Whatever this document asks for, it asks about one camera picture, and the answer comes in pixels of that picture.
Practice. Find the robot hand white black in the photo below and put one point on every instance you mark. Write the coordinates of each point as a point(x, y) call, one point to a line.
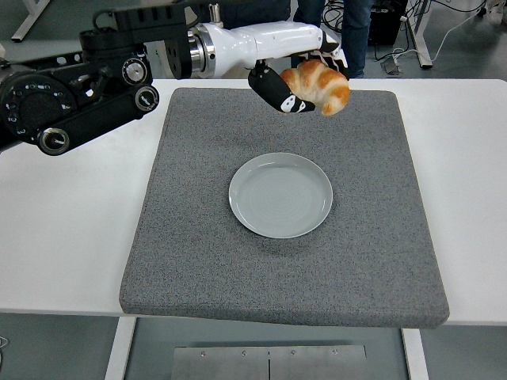
point(269, 41)

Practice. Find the croissant bread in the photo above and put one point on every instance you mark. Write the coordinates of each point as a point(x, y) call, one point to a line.
point(317, 83)

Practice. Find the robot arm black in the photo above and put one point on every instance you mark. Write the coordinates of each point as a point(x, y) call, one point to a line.
point(99, 118)

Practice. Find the round grey plate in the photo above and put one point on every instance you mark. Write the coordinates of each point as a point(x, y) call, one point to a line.
point(281, 198)

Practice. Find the grey metal plate with screws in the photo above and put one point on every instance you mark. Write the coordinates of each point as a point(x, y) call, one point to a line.
point(222, 364)

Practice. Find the black equipment box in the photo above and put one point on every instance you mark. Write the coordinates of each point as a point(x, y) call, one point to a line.
point(386, 23)

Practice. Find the grey power strip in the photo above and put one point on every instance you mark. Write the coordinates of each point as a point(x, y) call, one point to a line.
point(391, 65)

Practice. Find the grey speckled mat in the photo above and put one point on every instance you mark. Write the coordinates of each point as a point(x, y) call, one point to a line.
point(277, 277)

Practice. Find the white table leg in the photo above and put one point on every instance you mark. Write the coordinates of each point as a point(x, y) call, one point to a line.
point(119, 348)
point(416, 356)

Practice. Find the white desk frame leg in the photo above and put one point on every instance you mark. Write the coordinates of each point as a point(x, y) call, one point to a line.
point(29, 21)
point(420, 43)

